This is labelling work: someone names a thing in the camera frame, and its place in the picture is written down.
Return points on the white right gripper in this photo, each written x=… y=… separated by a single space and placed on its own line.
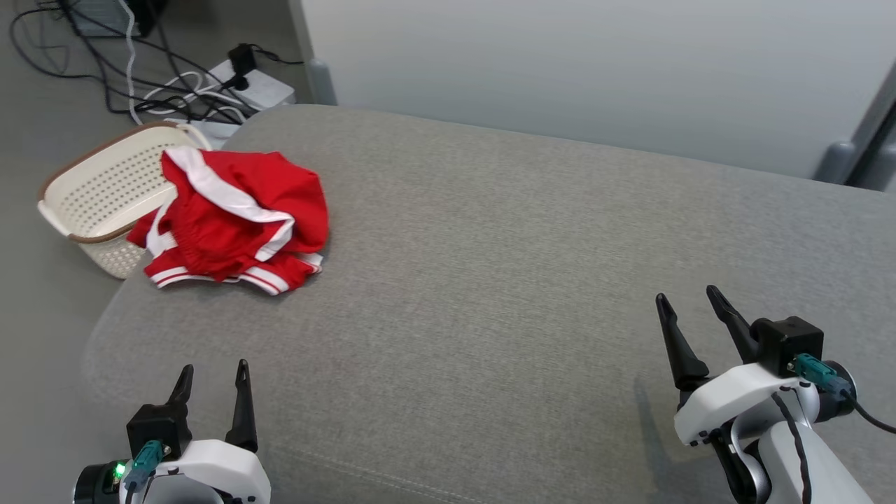
x=735 y=399

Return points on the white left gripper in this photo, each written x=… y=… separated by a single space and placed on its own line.
x=210 y=476

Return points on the red Bulls jersey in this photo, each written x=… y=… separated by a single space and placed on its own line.
x=273 y=278

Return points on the red shorts white stripe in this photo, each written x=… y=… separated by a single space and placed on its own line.
x=280 y=196

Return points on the grey partition foot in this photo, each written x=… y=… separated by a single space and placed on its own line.
x=320 y=82
x=836 y=162

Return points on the grey fabric sofa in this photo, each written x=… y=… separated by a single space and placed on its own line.
x=490 y=280

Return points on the cream perforated laundry basket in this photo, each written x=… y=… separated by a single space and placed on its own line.
x=105 y=189

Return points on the white power strip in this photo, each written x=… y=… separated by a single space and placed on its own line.
x=269 y=87

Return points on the black power adapter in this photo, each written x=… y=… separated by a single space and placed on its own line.
x=242 y=59

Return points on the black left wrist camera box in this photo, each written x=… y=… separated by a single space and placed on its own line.
x=157 y=427

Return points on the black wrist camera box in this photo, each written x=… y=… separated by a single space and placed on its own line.
x=791 y=343
x=157 y=427

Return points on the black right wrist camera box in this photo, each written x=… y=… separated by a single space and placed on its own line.
x=791 y=343

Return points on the teal left camera connector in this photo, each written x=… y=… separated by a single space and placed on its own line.
x=143 y=458

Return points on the teal camera connector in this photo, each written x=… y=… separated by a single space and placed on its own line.
x=819 y=371
x=143 y=458

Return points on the teal right camera connector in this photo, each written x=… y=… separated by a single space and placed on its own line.
x=819 y=371

